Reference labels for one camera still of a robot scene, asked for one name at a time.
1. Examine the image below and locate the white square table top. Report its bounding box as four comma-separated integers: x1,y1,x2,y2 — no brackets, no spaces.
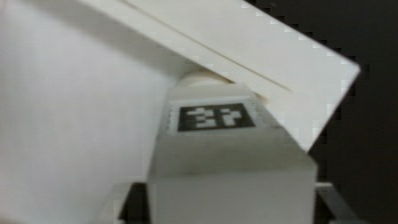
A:
0,0,361,224

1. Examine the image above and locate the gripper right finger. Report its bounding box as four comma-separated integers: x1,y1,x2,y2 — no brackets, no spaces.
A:
316,182,370,224

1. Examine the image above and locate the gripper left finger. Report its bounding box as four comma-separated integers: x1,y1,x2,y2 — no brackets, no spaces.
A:
96,181,144,224

